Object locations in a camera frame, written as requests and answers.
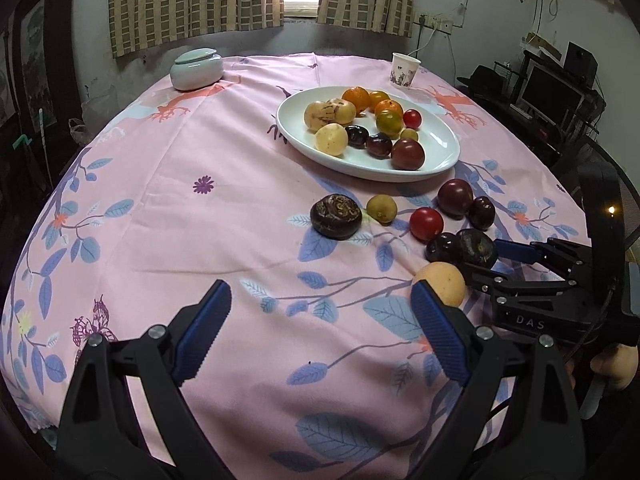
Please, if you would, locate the yellow potato-like fruit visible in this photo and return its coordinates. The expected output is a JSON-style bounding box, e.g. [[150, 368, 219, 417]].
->
[[412, 261, 466, 308]]

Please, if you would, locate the dark cherry plum small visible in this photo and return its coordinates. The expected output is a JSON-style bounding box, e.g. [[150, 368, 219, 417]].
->
[[466, 196, 496, 232]]

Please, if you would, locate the small yellow fruit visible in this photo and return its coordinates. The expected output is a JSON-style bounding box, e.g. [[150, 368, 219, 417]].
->
[[400, 128, 419, 142]]

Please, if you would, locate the dark mottled passion fruit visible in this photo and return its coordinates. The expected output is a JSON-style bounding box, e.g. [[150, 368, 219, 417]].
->
[[310, 194, 362, 240]]

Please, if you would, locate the dark red plum front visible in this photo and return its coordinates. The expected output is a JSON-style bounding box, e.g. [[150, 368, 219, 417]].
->
[[366, 133, 394, 159]]

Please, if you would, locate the bright red tomato small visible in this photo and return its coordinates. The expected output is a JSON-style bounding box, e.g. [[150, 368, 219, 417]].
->
[[402, 108, 422, 130]]

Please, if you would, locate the green-yellow tomato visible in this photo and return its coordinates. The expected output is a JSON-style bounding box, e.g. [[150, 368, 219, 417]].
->
[[376, 110, 404, 140]]

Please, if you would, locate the plain yellow pepino melon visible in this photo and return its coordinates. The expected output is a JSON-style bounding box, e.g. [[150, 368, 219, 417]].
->
[[314, 124, 348, 157]]

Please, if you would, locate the large orange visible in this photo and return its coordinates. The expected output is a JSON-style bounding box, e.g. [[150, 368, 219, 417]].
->
[[342, 87, 371, 114]]

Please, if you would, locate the yellow pepino melon with stem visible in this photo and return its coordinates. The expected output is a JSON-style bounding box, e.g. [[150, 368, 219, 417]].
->
[[321, 99, 358, 126]]

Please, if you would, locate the striped pepino melon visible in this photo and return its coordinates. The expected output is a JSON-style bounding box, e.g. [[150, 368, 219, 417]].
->
[[304, 101, 335, 132]]

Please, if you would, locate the small yellow-green longan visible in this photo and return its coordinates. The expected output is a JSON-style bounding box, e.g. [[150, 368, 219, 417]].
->
[[366, 194, 398, 226]]

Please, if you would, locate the white oval plate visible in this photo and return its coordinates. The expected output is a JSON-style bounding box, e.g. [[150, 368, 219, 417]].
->
[[276, 86, 460, 183]]

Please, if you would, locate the black computer monitor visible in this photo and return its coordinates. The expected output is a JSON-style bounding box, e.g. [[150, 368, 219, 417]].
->
[[518, 62, 584, 128]]

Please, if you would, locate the black speaker box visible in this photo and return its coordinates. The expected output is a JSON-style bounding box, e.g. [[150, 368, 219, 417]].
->
[[564, 41, 598, 89]]

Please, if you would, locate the small orange right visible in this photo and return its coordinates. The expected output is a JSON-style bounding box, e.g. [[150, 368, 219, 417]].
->
[[373, 99, 404, 117]]

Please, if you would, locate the small orange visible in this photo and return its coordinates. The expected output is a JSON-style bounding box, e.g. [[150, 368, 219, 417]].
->
[[373, 99, 404, 117], [369, 90, 390, 113]]

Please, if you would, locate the small orange left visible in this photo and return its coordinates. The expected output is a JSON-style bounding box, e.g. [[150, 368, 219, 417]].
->
[[369, 90, 390, 113]]

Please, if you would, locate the floral paper cup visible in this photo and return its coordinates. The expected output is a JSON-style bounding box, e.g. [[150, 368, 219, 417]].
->
[[390, 52, 421, 88]]

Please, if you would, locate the pink floral tablecloth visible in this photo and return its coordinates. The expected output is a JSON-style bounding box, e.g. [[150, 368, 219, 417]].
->
[[0, 52, 591, 480]]

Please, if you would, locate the white ceramic lidded jar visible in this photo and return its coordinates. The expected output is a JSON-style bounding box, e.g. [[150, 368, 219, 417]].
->
[[169, 48, 224, 92]]

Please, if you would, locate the wall power socket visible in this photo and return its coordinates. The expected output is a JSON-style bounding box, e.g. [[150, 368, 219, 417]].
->
[[416, 14, 454, 35]]

